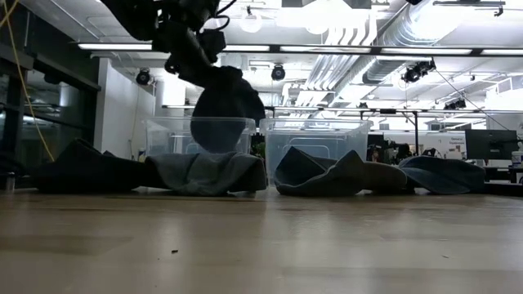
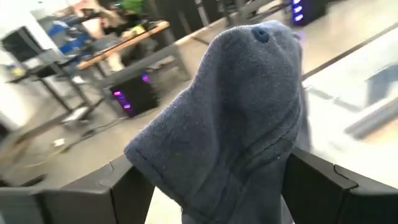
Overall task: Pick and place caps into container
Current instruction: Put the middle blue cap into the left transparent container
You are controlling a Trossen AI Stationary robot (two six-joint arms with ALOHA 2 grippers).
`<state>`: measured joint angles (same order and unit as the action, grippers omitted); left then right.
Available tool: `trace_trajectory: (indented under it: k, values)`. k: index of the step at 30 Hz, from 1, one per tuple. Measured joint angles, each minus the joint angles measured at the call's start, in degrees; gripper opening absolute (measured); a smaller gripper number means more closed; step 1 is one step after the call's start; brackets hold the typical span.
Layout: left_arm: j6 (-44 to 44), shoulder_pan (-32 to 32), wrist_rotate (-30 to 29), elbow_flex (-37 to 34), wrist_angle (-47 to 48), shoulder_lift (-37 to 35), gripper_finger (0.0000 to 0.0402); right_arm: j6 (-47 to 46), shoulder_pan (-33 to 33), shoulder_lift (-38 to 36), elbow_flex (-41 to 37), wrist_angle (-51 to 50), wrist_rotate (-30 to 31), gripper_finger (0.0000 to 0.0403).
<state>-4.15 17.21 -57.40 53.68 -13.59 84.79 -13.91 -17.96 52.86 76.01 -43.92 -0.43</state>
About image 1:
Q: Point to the dark blue denim cap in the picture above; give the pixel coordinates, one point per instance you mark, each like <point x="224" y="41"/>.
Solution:
<point x="226" y="110"/>

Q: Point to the light grey cap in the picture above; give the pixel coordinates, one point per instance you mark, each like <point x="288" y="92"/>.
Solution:
<point x="204" y="173"/>

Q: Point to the dark navy cap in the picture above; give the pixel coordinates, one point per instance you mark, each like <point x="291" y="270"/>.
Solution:
<point x="90" y="171"/>

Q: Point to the dark grey cap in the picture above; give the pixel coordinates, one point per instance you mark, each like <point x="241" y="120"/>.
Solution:
<point x="327" y="175"/>

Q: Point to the faded blue cap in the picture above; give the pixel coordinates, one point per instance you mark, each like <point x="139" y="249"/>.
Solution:
<point x="445" y="175"/>

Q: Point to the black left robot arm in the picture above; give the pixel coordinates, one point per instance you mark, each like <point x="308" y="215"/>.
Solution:
<point x="130" y="16"/>

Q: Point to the clear plastic container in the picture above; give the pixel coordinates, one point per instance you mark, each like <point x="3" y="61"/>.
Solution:
<point x="318" y="139"/>
<point x="171" y="136"/>

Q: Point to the black ceiling spotlight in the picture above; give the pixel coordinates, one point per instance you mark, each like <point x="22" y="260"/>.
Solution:
<point x="143" y="77"/>
<point x="417" y="72"/>
<point x="278" y="72"/>

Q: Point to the long ceiling light strip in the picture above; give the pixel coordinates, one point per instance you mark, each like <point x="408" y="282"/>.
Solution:
<point x="327" y="49"/>

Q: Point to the black computer monitor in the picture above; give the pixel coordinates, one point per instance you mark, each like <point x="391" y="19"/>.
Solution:
<point x="490" y="145"/>

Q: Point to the white cup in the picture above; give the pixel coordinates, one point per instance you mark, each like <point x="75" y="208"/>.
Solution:
<point x="517" y="159"/>

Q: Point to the silver ceiling air duct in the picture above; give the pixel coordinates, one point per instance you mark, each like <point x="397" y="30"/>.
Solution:
<point x="400" y="41"/>

